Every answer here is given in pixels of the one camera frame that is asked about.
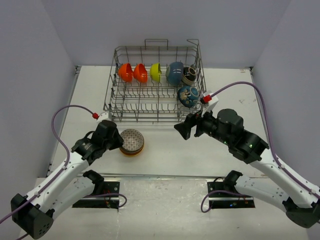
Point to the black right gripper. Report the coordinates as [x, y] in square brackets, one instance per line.
[185, 128]

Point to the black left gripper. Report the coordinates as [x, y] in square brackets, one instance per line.
[119, 141]

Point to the mint green bowl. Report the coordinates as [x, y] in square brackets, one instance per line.
[131, 150]

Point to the brown patterned white bowl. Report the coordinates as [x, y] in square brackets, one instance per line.
[132, 139]

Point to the yellow ribbed bowl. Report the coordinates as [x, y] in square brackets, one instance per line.
[131, 154]

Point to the grey wire dish rack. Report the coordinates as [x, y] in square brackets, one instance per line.
[152, 102]

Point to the lime green bowl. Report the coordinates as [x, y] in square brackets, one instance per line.
[155, 72]

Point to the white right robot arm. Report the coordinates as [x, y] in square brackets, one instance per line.
[295, 196]

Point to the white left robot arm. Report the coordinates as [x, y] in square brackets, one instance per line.
[36, 211]

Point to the blue floral bowl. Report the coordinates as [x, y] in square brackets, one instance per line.
[188, 96]

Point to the black striped bowl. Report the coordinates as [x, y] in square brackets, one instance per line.
[188, 76]

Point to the dark blue glazed bowl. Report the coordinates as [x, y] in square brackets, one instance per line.
[174, 73]

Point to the orange bowl far left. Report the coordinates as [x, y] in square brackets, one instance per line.
[125, 72]

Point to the orange bowl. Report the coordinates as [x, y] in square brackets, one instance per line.
[140, 73]
[125, 72]

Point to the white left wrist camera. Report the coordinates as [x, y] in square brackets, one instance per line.
[102, 116]

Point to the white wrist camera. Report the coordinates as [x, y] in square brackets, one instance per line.
[102, 116]
[209, 101]

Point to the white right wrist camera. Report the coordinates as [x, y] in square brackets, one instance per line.
[209, 101]

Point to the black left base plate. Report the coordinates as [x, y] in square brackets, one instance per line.
[104, 202]

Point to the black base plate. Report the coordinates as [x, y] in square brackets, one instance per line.
[104, 202]
[221, 200]

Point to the right aluminium table rail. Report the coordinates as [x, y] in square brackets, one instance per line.
[262, 107]

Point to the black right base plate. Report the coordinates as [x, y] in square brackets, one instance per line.
[221, 200]

